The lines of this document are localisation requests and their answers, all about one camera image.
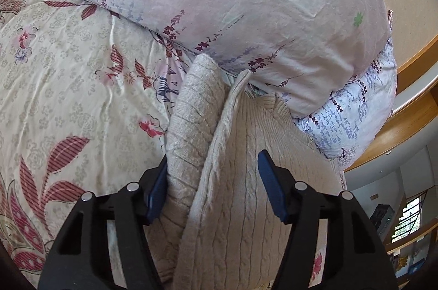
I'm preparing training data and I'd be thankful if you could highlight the beige cable knit sweater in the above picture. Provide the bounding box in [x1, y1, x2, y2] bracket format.
[146, 55, 344, 289]

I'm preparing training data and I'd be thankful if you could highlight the blue pink floral pillow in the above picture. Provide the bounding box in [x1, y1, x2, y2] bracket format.
[23, 0, 399, 171]

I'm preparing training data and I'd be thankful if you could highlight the floral bed cover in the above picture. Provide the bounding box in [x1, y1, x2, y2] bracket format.
[1, 0, 190, 285]

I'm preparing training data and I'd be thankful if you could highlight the wooden headboard frame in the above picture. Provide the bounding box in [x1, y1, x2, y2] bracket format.
[346, 38, 437, 171]

